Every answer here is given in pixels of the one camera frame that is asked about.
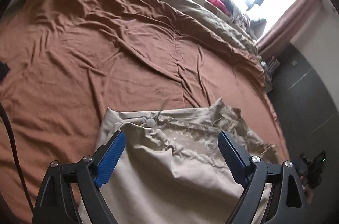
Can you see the brown bed sheet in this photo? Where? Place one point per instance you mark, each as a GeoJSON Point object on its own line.
{"type": "Point", "coordinates": [106, 54]}

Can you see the pink curtain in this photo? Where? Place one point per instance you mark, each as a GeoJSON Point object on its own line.
{"type": "Point", "coordinates": [286, 17]}

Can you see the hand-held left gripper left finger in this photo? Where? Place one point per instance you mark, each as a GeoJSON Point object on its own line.
{"type": "Point", "coordinates": [111, 157]}

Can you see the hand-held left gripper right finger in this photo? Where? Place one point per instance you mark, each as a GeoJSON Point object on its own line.
{"type": "Point", "coordinates": [233, 157]}

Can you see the pile of mixed clothes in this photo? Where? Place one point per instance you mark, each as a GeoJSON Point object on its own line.
{"type": "Point", "coordinates": [243, 20]}

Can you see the beige zip jacket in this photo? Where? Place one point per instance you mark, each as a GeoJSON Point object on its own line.
{"type": "Point", "coordinates": [164, 181]}

